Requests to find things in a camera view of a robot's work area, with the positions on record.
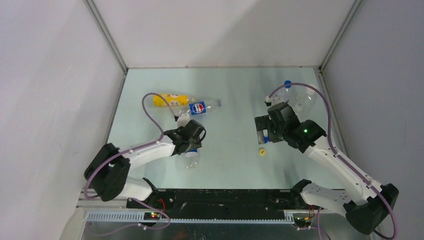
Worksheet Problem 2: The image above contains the clear crushed bottle blue label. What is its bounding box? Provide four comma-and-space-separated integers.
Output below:
184, 148, 200, 169

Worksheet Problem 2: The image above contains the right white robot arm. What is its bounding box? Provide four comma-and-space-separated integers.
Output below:
254, 102, 399, 235

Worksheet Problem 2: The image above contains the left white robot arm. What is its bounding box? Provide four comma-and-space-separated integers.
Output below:
83, 119, 206, 208

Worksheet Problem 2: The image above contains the standing Pepsi bottle blue cap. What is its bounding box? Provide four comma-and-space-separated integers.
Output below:
271, 85, 293, 105

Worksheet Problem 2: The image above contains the lying uncapped Pepsi bottle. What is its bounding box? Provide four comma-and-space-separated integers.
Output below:
175, 99, 223, 116

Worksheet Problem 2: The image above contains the large clear bottle white cap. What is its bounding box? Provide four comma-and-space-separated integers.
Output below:
295, 87, 318, 119

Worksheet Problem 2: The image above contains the yellow juice bottle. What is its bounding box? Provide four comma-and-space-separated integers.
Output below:
153, 93, 196, 107

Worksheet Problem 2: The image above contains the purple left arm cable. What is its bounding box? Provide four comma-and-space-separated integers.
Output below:
83, 92, 181, 201

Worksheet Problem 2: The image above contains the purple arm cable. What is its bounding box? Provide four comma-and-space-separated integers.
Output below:
266, 82, 400, 240
83, 92, 181, 201

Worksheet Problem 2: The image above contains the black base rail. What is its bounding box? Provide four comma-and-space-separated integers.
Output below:
144, 187, 318, 221

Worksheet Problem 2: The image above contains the grey slotted cable duct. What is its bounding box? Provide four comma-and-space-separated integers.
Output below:
85, 211, 296, 224

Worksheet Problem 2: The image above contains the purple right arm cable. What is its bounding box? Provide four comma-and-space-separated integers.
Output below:
266, 82, 400, 240

